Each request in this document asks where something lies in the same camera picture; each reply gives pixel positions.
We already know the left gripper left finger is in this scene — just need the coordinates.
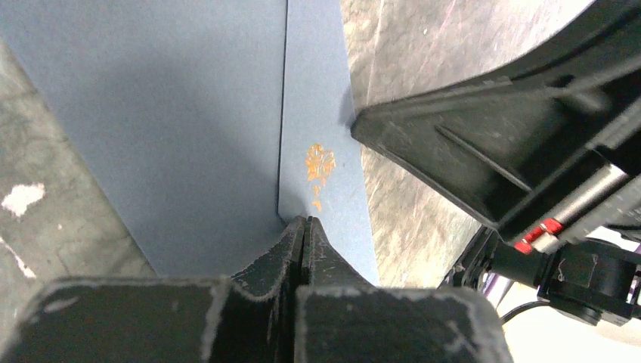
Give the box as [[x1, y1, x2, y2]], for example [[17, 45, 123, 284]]
[[1, 217, 306, 362]]

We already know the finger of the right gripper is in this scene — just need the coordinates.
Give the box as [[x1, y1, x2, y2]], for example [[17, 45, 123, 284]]
[[350, 65, 622, 237]]

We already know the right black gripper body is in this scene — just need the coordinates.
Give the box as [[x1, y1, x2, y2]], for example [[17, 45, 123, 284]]
[[499, 1, 640, 253]]

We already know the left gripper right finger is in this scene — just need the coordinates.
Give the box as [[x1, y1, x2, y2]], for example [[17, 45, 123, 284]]
[[296, 217, 512, 362]]

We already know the grey-blue envelope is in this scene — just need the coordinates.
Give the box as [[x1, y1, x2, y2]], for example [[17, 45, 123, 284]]
[[1, 1, 379, 284]]

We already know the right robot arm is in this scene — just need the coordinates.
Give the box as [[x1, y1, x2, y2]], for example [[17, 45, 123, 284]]
[[351, 1, 640, 326]]

